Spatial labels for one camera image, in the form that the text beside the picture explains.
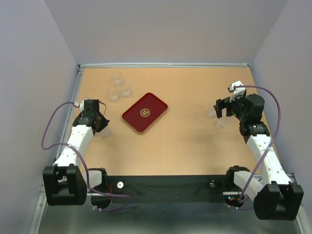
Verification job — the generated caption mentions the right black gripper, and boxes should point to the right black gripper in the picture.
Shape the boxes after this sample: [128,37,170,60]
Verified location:
[213,94,248,121]

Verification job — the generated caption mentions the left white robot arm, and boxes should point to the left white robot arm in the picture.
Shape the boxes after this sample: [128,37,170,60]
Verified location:
[43,99,111,206]

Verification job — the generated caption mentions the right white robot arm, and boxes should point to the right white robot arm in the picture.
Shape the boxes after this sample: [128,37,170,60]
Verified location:
[214,94,304,220]

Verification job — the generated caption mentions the red rectangular serving tray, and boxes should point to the red rectangular serving tray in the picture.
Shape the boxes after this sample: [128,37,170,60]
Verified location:
[122,93,168,134]

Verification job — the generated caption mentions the clear glass right upper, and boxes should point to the clear glass right upper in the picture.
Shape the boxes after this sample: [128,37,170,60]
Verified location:
[207,102,216,118]

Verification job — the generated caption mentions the clear glass right lower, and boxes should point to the clear glass right lower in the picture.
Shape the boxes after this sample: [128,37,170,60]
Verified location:
[216,118,228,128]

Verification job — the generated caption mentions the clear glass left front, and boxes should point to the clear glass left front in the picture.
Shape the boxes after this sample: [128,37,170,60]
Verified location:
[107,86,120,102]

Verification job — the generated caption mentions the clear glass left middle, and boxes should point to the clear glass left middle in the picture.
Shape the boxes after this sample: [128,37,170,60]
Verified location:
[120,83,131,98]

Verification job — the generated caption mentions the clear glass back left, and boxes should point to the clear glass back left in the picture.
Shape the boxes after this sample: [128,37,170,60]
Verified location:
[111,71,123,86]

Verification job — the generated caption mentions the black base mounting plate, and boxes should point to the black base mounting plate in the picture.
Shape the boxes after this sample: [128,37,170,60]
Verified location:
[107,175,240,204]

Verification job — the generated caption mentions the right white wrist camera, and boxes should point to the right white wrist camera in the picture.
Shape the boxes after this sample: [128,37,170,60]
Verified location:
[228,80,246,102]

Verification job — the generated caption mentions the aluminium table frame rail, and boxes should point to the aluminium table frame rail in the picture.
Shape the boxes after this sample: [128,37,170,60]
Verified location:
[78,62,250,69]

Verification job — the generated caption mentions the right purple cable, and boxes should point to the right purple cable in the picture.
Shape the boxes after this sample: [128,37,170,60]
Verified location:
[228,85,280,211]

